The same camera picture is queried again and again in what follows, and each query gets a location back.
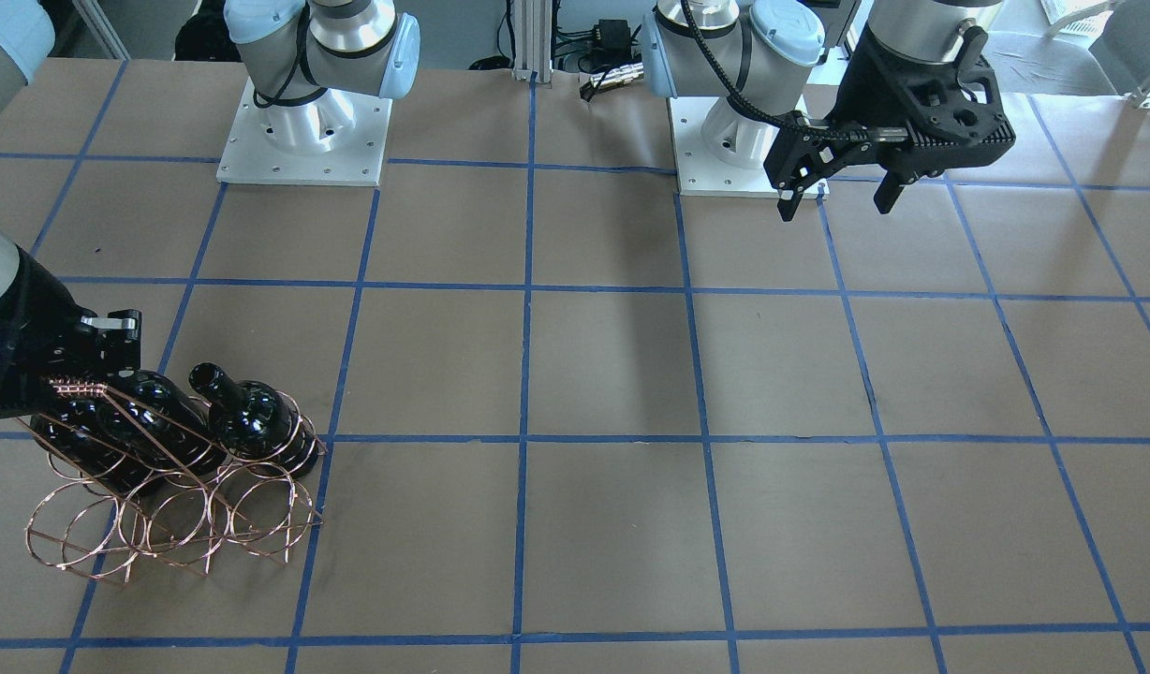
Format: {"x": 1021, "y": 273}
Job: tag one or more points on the aluminium frame post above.
{"x": 532, "y": 25}

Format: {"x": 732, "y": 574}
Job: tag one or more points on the dark wine bottle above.
{"x": 144, "y": 431}
{"x": 255, "y": 424}

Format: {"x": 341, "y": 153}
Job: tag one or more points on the black power adapter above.
{"x": 612, "y": 39}

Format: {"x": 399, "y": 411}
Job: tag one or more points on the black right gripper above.
{"x": 24, "y": 314}

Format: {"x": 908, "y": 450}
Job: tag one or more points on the copper wire wine basket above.
{"x": 171, "y": 516}

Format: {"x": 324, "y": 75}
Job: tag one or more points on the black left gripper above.
{"x": 862, "y": 101}

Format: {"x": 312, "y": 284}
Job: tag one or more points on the brown paper table mat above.
{"x": 581, "y": 420}

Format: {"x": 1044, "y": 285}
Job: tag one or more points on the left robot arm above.
{"x": 759, "y": 57}

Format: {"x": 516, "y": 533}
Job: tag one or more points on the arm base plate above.
{"x": 338, "y": 140}
{"x": 719, "y": 153}

